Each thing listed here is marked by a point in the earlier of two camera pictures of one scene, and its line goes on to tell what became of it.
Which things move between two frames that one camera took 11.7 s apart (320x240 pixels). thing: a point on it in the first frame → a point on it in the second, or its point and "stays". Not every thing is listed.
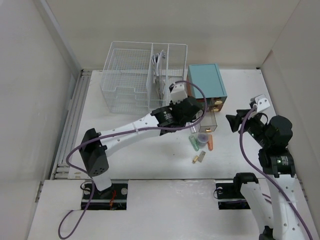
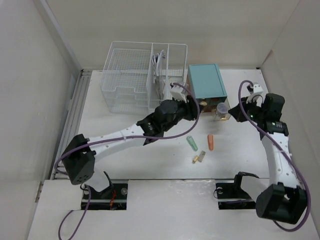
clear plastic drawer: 208,123 → 221,117
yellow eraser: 195,159 stays
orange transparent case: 210,142 stays
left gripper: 172,105 stays
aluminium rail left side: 61,170 stays
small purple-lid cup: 202,138 → 222,107
